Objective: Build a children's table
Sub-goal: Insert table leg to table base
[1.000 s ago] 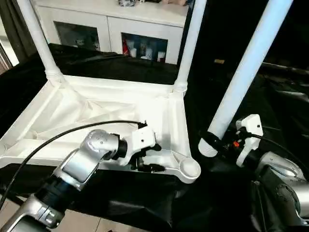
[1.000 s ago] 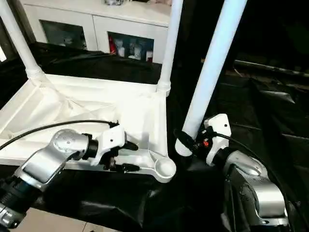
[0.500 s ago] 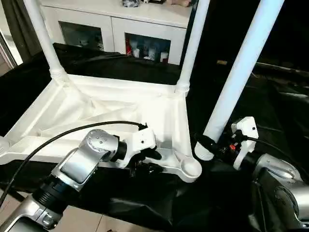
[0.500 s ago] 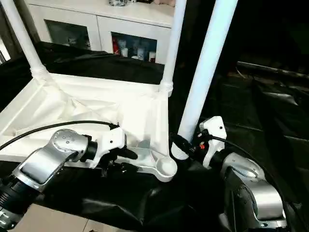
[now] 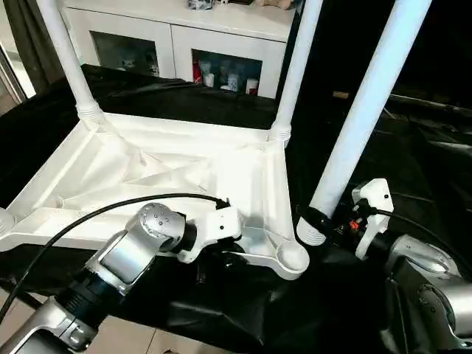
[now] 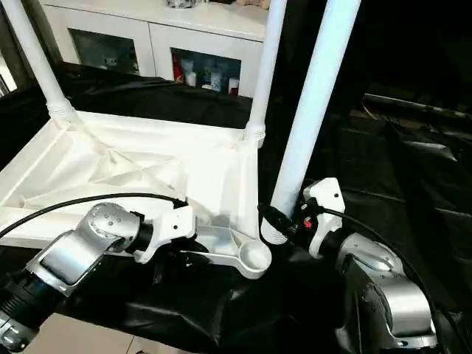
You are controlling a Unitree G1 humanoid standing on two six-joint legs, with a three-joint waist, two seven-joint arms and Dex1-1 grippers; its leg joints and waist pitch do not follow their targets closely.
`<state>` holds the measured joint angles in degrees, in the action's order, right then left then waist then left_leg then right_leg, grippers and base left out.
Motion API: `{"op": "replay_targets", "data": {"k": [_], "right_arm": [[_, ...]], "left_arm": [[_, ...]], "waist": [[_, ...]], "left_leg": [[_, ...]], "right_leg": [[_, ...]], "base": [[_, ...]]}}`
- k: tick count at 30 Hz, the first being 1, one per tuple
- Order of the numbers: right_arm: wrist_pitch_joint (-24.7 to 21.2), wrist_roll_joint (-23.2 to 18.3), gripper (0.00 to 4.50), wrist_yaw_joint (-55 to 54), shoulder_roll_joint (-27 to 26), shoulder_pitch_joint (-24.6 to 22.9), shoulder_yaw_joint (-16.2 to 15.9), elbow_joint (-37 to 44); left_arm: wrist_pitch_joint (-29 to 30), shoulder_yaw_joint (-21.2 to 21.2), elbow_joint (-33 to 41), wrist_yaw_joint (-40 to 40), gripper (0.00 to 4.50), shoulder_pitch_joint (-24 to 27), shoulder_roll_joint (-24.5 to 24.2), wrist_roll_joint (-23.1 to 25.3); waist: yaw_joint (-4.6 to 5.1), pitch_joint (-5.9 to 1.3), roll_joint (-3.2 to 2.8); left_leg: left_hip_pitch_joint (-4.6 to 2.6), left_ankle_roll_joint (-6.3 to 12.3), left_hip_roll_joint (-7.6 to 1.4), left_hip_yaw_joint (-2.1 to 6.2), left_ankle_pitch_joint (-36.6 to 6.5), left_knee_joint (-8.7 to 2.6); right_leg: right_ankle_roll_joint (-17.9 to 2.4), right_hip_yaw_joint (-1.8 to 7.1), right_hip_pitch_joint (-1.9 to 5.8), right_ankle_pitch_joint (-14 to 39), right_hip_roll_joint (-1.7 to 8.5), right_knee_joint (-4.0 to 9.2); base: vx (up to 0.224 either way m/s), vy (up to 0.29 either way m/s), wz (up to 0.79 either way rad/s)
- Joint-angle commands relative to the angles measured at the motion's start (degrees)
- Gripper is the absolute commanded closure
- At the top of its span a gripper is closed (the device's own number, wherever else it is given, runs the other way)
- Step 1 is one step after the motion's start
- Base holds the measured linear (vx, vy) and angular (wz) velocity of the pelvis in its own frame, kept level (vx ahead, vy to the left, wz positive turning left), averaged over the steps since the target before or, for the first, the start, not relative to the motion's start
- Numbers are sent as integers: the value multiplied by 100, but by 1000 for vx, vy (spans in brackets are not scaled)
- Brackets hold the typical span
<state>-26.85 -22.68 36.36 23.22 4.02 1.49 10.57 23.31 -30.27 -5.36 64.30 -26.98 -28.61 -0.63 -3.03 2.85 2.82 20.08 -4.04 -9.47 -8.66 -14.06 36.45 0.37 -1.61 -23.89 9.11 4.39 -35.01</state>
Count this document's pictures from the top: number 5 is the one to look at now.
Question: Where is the white plastic table top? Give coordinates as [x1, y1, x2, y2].
[0, 111, 310, 281]

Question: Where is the black plastic mat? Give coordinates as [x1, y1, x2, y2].
[0, 65, 472, 354]

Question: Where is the black low bench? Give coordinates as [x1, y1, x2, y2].
[383, 93, 472, 120]

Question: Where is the black stand pole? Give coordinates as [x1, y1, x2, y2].
[0, 286, 44, 312]

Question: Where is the white glass-door cabinet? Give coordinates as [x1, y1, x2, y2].
[63, 0, 297, 100]

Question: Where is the grey curtain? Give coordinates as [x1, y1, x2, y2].
[0, 0, 69, 97]

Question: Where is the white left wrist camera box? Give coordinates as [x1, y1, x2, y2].
[177, 205, 243, 265]

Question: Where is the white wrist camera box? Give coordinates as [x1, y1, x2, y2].
[352, 178, 394, 261]
[177, 205, 243, 265]

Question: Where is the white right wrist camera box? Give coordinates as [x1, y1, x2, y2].
[352, 178, 394, 261]

